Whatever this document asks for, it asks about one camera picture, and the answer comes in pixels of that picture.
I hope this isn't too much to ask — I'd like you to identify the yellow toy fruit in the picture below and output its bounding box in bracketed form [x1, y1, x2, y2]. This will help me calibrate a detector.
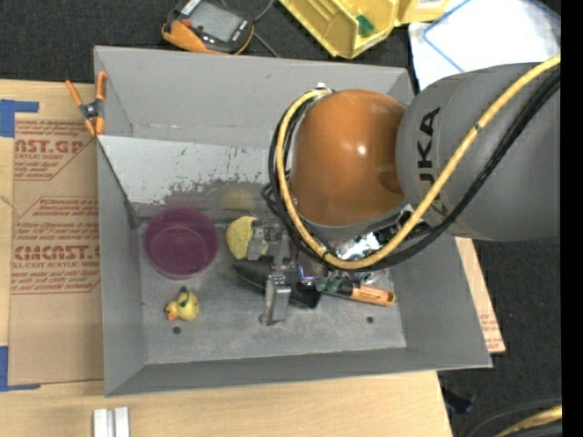
[225, 215, 260, 260]

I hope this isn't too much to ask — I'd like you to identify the yellow rubber duck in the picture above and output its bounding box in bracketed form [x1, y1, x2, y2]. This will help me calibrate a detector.
[163, 285, 200, 324]

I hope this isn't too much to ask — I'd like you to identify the grey metal bin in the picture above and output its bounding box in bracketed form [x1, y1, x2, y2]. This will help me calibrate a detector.
[93, 46, 494, 398]

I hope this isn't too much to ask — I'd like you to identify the brown cardboard board, red print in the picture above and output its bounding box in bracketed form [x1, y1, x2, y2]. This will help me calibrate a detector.
[0, 78, 507, 389]

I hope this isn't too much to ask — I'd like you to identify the orange and black marker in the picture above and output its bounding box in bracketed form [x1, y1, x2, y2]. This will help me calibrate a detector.
[322, 281, 397, 308]

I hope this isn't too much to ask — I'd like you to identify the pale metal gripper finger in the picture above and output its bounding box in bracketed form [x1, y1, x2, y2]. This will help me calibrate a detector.
[247, 225, 284, 260]
[261, 272, 293, 328]

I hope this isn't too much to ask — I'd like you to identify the purple plastic cup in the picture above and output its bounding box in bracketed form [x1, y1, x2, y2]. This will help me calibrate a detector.
[142, 205, 220, 281]

